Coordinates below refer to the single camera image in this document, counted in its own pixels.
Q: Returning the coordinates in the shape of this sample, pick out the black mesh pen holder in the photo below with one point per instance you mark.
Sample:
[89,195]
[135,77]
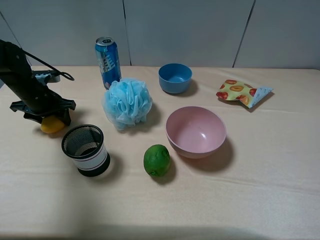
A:
[84,144]

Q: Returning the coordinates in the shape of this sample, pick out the fruit print snack packet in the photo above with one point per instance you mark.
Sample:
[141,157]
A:
[235,90]

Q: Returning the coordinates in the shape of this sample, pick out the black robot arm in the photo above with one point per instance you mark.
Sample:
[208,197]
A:
[15,72]

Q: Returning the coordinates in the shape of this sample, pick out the yellow mango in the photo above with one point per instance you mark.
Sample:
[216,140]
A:
[51,125]

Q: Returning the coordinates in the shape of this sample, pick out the blue mesh bath sponge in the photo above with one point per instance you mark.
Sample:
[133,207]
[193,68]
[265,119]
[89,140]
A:
[126,103]

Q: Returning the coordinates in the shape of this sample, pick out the blue beverage can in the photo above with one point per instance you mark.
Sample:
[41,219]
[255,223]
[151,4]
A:
[107,55]

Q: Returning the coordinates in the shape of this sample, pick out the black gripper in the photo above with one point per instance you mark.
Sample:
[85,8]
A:
[36,108]

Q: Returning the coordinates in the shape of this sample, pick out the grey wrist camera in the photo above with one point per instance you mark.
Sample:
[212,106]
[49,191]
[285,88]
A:
[46,76]

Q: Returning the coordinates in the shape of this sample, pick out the blue plastic bowl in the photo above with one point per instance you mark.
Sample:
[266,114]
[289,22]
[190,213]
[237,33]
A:
[174,78]

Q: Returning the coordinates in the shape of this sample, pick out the green lime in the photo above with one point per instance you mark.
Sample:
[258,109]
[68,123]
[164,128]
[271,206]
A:
[157,160]

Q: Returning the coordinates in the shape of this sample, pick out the pink plastic bowl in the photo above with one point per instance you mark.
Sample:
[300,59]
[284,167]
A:
[195,132]

